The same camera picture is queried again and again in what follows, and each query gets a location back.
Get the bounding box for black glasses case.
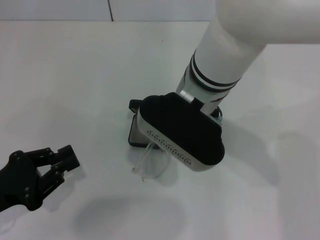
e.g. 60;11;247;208
127;98;161;148

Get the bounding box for white black wrist camera box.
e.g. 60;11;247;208
136;91;225;173

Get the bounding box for right gripper cable with plug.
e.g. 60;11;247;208
211;106;225;126

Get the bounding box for clear white glasses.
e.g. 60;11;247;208
131;141;172;181

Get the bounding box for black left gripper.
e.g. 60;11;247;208
0;144;81;212

